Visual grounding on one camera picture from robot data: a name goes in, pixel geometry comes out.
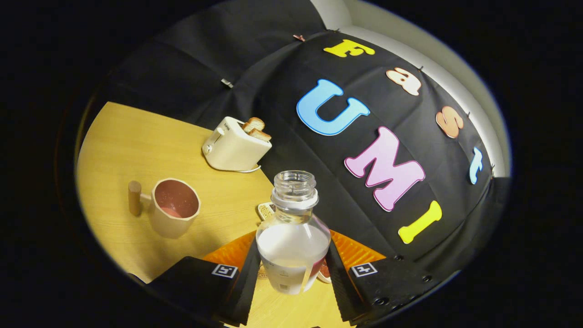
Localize beige cup with wooden handle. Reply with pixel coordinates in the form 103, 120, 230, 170
128, 178, 201, 240

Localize clear plastic juice bottle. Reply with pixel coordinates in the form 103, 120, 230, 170
256, 170, 332, 296

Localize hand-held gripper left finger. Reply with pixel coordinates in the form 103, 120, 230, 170
146, 230, 262, 328

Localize black backdrop cloth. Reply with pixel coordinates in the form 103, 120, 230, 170
107, 0, 511, 278

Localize wooden table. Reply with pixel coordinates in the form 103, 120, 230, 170
75, 101, 356, 328

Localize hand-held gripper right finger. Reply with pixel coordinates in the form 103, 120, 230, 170
324, 230, 460, 326

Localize white toaster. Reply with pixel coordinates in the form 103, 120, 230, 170
202, 116, 273, 173

